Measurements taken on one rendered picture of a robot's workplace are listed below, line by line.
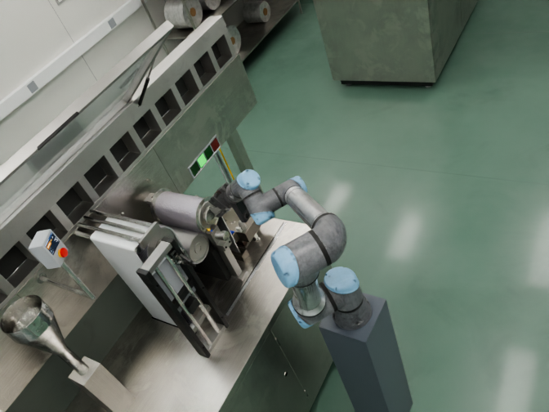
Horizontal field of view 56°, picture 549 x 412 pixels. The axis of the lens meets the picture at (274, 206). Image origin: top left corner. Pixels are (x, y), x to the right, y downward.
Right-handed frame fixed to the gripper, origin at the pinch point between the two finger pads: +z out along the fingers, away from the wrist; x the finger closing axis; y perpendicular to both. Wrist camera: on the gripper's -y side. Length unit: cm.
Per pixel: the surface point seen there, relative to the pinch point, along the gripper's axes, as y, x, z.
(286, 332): -56, 15, 18
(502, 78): -126, -285, 44
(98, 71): 141, -163, 234
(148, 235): 16.7, 30.8, -11.8
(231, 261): -18.0, 6.4, 15.0
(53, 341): 19, 74, -2
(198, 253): -3.6, 15.2, 8.6
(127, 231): 23.4, 30.7, -2.1
